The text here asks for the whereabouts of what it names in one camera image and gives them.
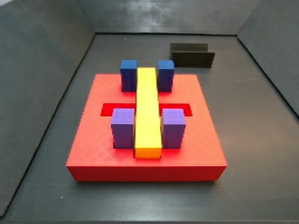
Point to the red board base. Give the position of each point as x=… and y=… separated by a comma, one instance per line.
x=95, y=161

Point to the purple block right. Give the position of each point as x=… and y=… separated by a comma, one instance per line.
x=172, y=128

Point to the purple block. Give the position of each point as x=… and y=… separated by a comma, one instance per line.
x=123, y=127
x=172, y=128

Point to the purple block left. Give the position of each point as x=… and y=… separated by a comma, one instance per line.
x=123, y=127

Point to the yellow long block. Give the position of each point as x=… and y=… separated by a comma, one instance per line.
x=147, y=119

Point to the blue block right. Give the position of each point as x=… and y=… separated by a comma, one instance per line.
x=164, y=75

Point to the blue block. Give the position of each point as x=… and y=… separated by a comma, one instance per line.
x=128, y=67
x=164, y=75

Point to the blue block left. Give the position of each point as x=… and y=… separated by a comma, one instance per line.
x=128, y=67

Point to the black angle bracket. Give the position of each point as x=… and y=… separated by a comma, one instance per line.
x=191, y=55

